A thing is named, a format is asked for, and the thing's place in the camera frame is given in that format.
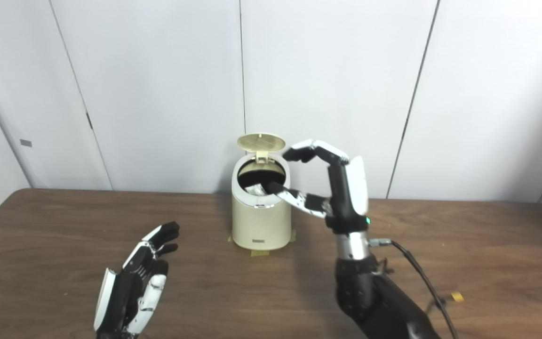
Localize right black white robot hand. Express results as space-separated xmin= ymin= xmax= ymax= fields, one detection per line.
xmin=265 ymin=139 xmax=370 ymax=234

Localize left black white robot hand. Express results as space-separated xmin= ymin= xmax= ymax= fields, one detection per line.
xmin=93 ymin=221 xmax=181 ymax=337

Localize cream-colored trash bin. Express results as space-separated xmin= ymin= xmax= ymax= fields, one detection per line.
xmin=231 ymin=153 xmax=293 ymax=251

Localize cream round bin lid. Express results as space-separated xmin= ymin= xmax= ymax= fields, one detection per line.
xmin=237 ymin=133 xmax=286 ymax=164

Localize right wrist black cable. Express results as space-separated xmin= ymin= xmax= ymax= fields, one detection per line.
xmin=370 ymin=238 xmax=460 ymax=339

